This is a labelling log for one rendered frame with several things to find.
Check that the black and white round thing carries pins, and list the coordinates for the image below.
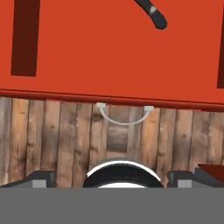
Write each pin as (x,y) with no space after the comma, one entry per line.
(122,172)

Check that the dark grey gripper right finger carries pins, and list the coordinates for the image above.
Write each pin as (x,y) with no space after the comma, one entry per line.
(182,176)

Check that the dark red flat thing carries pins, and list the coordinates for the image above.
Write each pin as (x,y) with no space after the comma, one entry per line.
(215,169)

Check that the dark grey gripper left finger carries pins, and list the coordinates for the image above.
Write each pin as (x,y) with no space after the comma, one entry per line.
(43,177)

